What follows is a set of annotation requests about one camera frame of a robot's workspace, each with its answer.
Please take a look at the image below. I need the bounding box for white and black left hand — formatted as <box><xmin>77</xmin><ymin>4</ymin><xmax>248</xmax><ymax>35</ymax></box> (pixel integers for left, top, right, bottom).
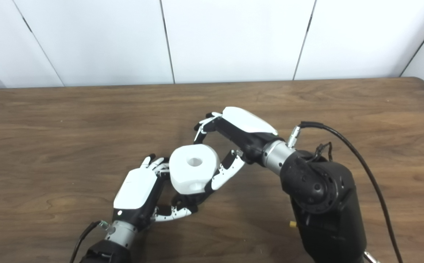
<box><xmin>113</xmin><ymin>153</ymin><xmax>200</xmax><ymax>232</ymax></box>

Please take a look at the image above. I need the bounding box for white and black right hand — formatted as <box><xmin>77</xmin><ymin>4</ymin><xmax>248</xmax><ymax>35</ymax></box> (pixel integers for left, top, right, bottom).
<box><xmin>194</xmin><ymin>107</ymin><xmax>280</xmax><ymax>191</ymax></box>

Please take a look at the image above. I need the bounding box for round white piece with holes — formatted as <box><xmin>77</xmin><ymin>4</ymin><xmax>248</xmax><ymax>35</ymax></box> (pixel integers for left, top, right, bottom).
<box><xmin>169</xmin><ymin>144</ymin><xmax>220</xmax><ymax>195</ymax></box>

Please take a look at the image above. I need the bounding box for black flanged holder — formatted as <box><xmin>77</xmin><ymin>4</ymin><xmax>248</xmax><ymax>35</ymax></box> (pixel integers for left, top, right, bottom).
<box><xmin>171</xmin><ymin>190</ymin><xmax>207</xmax><ymax>214</ymax></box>

